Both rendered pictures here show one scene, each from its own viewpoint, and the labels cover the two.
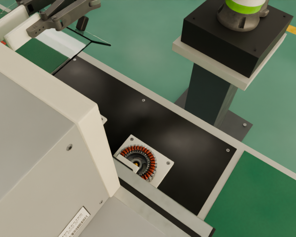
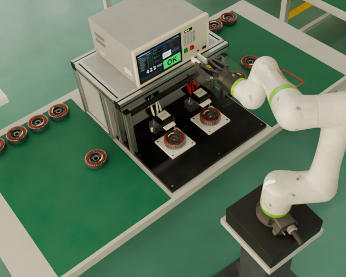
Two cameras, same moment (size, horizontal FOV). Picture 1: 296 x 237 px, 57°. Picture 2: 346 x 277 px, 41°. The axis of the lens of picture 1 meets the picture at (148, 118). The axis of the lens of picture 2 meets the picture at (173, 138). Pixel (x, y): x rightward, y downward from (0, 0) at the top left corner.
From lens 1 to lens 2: 199 cm
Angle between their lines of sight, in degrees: 59
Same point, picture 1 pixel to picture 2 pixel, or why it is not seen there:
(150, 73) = not seen: outside the picture
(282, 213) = (130, 202)
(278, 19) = (269, 244)
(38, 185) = (126, 50)
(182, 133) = (190, 167)
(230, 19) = not seen: hidden behind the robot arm
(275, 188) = (144, 204)
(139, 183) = (138, 92)
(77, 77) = (245, 125)
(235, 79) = not seen: hidden behind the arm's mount
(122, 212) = (132, 88)
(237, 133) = not seen: outside the picture
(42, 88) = (139, 47)
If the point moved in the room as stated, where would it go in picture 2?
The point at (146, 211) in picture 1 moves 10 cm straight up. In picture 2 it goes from (129, 93) to (126, 76)
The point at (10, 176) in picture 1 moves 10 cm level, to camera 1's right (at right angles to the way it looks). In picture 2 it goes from (126, 45) to (118, 59)
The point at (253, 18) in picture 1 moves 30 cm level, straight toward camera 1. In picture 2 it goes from (260, 211) to (204, 177)
